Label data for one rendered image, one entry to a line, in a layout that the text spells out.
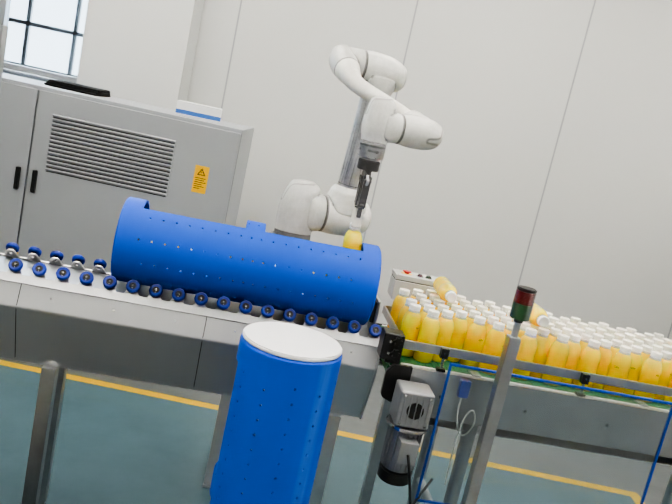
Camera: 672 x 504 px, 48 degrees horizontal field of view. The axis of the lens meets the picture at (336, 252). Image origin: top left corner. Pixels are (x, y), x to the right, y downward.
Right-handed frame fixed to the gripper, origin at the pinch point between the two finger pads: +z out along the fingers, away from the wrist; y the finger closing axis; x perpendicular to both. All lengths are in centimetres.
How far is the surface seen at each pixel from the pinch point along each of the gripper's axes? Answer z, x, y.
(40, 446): 98, -91, 10
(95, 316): 47, -79, 14
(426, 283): 23.5, 36.0, -24.0
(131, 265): 28, -70, 13
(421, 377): 45, 30, 23
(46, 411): 85, -90, 10
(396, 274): 22.3, 23.7, -24.3
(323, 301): 28.3, -6.7, 13.2
